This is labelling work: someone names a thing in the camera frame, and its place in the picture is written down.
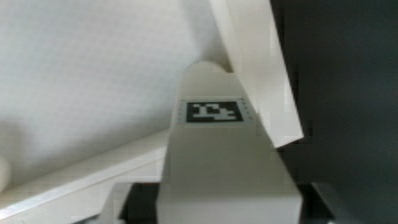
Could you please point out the white desk top tray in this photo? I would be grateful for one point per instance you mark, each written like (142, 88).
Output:
(92, 57)

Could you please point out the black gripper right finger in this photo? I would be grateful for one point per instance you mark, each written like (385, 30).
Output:
(323, 209)

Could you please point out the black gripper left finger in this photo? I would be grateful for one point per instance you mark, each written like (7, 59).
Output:
(130, 204)

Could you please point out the white desk leg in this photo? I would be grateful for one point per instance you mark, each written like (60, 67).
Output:
(5, 173)
(225, 183)

